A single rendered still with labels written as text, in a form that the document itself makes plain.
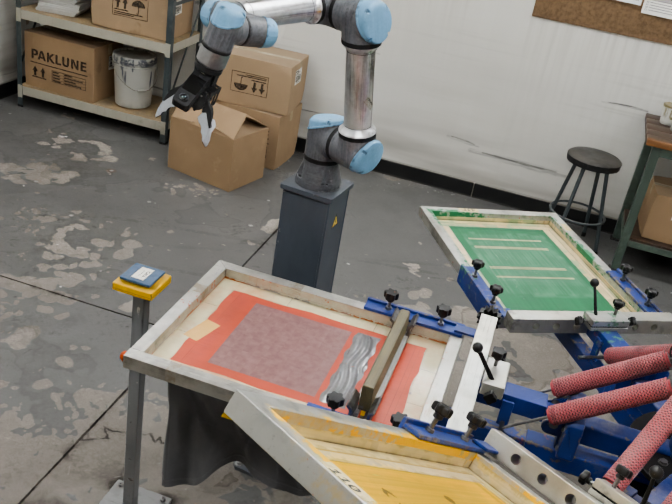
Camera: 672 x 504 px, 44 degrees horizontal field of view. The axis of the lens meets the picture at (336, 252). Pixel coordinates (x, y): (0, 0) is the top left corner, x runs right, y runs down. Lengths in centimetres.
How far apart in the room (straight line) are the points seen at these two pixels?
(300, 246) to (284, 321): 40
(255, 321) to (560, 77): 378
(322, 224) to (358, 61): 56
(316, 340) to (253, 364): 22
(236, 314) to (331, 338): 28
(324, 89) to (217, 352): 405
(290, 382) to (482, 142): 398
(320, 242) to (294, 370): 61
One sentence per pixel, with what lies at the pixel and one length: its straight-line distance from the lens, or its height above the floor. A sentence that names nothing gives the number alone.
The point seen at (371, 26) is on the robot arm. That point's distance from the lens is 236.
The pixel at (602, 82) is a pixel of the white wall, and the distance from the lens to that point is 580.
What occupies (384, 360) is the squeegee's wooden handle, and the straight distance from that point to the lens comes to 216.
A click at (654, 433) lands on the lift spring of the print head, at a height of 119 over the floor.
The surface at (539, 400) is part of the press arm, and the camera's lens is 222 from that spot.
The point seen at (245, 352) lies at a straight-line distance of 229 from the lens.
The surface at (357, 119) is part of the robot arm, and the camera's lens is 250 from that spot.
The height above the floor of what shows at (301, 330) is 96.
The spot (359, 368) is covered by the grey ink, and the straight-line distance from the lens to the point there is 229.
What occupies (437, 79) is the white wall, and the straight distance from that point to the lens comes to 590.
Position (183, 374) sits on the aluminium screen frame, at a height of 99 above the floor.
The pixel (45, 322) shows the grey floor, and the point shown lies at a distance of 410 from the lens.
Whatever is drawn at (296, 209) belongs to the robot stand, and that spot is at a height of 112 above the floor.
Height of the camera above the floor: 227
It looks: 27 degrees down
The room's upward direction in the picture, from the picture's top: 10 degrees clockwise
